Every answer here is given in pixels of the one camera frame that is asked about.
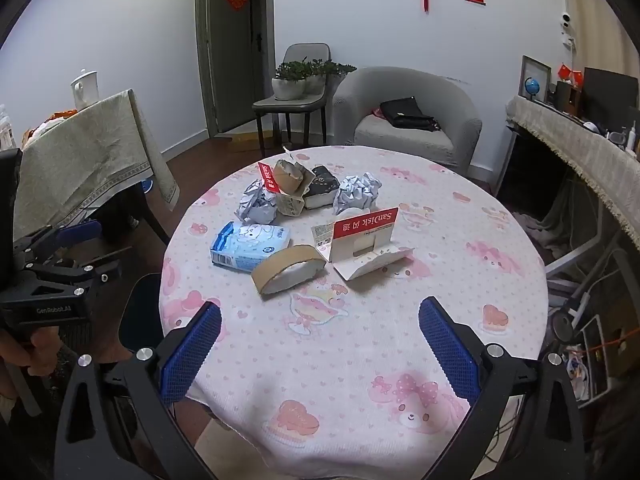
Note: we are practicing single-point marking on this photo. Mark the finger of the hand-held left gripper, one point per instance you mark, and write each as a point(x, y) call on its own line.
point(100, 272)
point(80, 232)

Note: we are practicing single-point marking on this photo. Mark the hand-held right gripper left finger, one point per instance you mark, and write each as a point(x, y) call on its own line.
point(192, 355)

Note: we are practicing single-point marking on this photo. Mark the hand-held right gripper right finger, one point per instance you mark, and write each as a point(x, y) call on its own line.
point(447, 355)

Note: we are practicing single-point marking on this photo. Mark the brown cardboard tape core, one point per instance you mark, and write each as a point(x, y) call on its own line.
point(265, 272)

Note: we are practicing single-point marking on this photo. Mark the blue tissue packet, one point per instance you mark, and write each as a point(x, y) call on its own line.
point(247, 247)

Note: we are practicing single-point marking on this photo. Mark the red and white card packaging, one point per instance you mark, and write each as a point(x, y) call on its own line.
point(365, 222)

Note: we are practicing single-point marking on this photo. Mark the white paper ball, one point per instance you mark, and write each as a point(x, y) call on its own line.
point(257, 207)
point(356, 194)

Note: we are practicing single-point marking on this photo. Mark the cardboard box with red tape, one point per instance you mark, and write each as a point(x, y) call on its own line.
point(290, 177)

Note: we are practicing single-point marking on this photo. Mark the black and white packet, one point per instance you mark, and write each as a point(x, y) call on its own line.
point(322, 185)

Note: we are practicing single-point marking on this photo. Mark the person's left hand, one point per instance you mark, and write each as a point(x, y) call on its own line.
point(42, 355)

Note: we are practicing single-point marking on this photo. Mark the dark round stool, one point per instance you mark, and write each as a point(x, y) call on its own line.
point(140, 310)

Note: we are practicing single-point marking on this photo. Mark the table with beige tablecloth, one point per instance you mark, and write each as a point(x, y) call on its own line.
point(85, 150)

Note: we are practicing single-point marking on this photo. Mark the orange and white bag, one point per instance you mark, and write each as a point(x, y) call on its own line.
point(62, 113)

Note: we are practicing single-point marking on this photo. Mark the white kettle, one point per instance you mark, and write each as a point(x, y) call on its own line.
point(85, 90)

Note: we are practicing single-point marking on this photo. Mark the grey door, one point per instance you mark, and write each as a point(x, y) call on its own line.
point(235, 60)

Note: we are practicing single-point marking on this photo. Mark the desk with beige fringed cloth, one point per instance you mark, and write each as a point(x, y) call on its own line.
point(575, 145)

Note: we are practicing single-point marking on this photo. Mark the black bag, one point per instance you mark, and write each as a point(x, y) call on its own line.
point(405, 110)

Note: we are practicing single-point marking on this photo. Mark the pink cloth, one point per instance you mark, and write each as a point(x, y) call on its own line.
point(376, 113)

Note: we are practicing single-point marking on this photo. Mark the potted plant in white pot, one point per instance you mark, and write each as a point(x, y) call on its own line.
point(335, 66)
point(289, 87)

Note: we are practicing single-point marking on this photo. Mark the grey armchair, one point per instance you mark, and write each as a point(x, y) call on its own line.
point(425, 85)

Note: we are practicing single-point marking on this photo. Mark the small blue globe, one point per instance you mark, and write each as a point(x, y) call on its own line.
point(533, 85)

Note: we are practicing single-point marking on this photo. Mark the brown wooden box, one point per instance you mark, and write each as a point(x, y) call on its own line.
point(567, 97)

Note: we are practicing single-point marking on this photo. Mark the grey dining chair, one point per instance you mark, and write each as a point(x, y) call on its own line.
point(305, 55)

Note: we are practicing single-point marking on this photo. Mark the white bottle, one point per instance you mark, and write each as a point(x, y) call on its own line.
point(632, 135)

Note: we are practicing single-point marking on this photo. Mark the black monitor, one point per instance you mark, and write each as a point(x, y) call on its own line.
point(610, 95)

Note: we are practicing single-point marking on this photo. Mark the small red flags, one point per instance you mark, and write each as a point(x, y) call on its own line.
point(565, 71)

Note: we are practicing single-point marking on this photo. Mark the beige curtain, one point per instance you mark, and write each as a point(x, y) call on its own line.
point(595, 20)

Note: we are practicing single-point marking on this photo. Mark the picture frame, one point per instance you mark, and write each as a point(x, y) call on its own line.
point(530, 67)

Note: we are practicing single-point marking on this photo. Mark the white security camera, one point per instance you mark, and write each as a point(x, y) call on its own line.
point(567, 22)

